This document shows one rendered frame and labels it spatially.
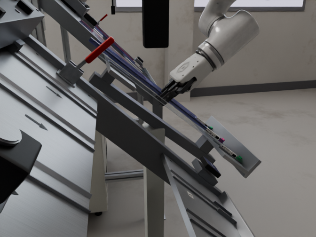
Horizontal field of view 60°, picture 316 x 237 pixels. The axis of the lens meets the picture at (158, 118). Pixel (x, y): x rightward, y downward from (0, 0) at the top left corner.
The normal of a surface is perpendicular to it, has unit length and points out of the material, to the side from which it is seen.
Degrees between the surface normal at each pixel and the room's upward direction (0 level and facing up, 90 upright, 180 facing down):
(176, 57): 90
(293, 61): 90
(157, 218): 90
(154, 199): 90
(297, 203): 0
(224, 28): 46
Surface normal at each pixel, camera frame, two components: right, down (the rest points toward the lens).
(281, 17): 0.23, 0.37
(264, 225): 0.00, -0.92
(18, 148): 0.69, -0.70
